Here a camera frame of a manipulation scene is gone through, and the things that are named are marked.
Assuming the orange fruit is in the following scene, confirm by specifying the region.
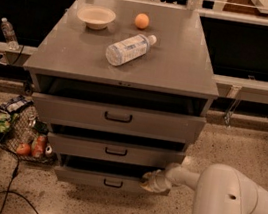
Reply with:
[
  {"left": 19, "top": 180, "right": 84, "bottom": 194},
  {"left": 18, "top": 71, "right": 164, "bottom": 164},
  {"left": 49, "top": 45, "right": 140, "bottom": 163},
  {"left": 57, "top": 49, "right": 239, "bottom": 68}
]
[{"left": 134, "top": 13, "right": 150, "bottom": 30}]

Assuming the small soda can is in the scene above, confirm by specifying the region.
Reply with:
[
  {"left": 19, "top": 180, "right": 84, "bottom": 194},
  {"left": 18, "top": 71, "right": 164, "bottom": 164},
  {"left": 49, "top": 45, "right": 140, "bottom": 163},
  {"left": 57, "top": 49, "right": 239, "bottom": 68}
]
[{"left": 44, "top": 144, "right": 54, "bottom": 158}]

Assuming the green snack bag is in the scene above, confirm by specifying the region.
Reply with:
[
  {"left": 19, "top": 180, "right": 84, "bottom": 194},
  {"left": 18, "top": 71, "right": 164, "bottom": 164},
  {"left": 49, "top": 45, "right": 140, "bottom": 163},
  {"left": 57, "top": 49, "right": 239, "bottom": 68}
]
[{"left": 0, "top": 112, "right": 19, "bottom": 134}]

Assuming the grey bottom drawer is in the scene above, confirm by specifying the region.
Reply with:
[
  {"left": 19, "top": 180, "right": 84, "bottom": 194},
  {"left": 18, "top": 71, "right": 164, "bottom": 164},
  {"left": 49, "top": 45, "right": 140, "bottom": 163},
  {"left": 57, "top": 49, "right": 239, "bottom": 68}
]
[{"left": 54, "top": 155, "right": 157, "bottom": 194}]

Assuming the red snack can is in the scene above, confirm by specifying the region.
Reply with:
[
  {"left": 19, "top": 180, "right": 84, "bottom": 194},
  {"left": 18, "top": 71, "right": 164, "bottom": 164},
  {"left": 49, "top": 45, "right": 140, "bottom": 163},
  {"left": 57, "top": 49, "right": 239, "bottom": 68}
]
[{"left": 31, "top": 135, "right": 48, "bottom": 158}]

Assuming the red tomato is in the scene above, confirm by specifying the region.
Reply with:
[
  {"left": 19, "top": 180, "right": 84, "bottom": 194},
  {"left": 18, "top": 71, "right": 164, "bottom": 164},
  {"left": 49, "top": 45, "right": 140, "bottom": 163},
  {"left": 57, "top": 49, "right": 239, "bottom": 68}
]
[{"left": 16, "top": 143, "right": 31, "bottom": 157}]

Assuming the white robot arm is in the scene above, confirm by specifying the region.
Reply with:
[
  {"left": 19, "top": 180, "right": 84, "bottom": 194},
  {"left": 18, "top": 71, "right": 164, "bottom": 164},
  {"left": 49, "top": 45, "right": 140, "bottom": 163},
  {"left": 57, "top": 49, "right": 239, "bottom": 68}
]
[{"left": 140, "top": 163, "right": 268, "bottom": 214}]

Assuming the wire mesh basket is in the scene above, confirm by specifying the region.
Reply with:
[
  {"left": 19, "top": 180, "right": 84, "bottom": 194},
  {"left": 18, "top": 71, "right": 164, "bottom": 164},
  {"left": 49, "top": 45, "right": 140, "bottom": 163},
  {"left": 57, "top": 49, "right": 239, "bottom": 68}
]
[{"left": 5, "top": 106, "right": 56, "bottom": 165}]

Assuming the grey top drawer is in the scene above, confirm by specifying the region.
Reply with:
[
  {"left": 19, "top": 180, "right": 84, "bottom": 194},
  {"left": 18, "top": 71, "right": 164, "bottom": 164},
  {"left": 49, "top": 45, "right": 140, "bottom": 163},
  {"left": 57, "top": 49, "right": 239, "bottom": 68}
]
[{"left": 32, "top": 92, "right": 206, "bottom": 144}]

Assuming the beige bowl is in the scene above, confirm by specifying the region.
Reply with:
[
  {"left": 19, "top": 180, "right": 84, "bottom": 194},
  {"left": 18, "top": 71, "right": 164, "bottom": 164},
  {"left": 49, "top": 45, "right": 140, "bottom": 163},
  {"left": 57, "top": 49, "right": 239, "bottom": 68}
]
[{"left": 77, "top": 5, "right": 116, "bottom": 30}]

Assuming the grey middle drawer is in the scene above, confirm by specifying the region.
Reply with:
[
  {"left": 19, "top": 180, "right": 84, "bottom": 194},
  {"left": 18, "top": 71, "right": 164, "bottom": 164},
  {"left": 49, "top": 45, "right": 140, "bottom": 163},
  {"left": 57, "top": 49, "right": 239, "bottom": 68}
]
[{"left": 48, "top": 132, "right": 185, "bottom": 168}]

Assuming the grey drawer cabinet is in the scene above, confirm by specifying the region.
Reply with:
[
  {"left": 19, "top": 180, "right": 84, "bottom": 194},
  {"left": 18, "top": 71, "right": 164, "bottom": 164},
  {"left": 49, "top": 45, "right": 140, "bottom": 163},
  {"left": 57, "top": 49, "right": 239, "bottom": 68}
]
[{"left": 5, "top": 0, "right": 232, "bottom": 205}]

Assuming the blue chip bag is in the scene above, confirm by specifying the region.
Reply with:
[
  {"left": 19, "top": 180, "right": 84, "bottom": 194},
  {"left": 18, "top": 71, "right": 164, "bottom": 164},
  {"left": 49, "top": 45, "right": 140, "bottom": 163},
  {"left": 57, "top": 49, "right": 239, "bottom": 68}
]
[{"left": 0, "top": 95, "right": 33, "bottom": 114}]

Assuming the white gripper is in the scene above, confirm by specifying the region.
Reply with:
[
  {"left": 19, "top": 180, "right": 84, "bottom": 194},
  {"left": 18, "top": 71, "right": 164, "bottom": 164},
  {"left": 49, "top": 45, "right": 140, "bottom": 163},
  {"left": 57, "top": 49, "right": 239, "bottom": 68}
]
[{"left": 139, "top": 170, "right": 172, "bottom": 193}]

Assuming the standing small water bottle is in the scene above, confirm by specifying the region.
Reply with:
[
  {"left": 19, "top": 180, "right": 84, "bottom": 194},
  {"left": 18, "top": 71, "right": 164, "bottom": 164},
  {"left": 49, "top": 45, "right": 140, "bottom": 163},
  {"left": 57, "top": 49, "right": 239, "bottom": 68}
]
[{"left": 1, "top": 17, "right": 19, "bottom": 51}]

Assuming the grey drawer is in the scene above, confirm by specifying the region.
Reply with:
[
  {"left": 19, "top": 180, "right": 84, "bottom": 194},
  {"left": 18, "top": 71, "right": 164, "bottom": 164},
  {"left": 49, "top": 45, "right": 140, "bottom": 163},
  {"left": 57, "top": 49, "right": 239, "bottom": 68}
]
[
  {"left": 32, "top": 92, "right": 206, "bottom": 144},
  {"left": 48, "top": 132, "right": 185, "bottom": 168},
  {"left": 54, "top": 155, "right": 157, "bottom": 194}
]

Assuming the black floor cable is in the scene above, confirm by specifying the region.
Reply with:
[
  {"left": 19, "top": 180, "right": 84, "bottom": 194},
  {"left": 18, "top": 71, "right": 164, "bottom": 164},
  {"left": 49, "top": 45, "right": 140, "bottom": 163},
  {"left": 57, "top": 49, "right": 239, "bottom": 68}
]
[{"left": 0, "top": 124, "right": 58, "bottom": 214}]

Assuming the lying clear plastic bottle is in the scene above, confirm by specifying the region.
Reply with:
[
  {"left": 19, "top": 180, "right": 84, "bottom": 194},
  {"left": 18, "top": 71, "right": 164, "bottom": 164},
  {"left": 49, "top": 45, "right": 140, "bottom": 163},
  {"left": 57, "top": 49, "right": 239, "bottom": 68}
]
[{"left": 105, "top": 34, "right": 157, "bottom": 67}]

